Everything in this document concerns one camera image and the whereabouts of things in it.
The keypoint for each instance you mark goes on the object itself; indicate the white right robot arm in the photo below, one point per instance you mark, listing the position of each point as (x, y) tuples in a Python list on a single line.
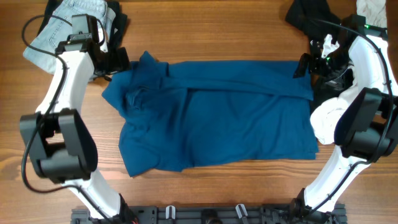
[(351, 59)]

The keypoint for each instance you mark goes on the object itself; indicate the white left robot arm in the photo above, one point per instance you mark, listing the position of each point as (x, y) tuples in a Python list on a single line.
[(59, 150)]

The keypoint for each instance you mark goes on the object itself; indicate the white crumpled t-shirt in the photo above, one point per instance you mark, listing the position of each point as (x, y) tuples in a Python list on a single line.
[(365, 71)]

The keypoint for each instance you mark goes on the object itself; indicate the light blue folded jeans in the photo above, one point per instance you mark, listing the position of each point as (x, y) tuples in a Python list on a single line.
[(47, 62)]

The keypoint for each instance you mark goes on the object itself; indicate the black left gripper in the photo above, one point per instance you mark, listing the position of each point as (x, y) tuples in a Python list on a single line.
[(120, 60)]

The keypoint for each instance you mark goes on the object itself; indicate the black crumpled garment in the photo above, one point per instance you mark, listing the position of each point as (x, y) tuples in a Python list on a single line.
[(315, 20)]

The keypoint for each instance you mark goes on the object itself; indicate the dark blue polo shirt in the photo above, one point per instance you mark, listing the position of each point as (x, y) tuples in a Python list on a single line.
[(195, 114)]

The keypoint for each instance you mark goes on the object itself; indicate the black folded garment under jeans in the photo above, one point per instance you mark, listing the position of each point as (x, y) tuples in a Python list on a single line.
[(119, 25)]

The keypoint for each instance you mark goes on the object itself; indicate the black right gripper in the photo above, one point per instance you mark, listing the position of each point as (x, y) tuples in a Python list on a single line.
[(311, 65)]

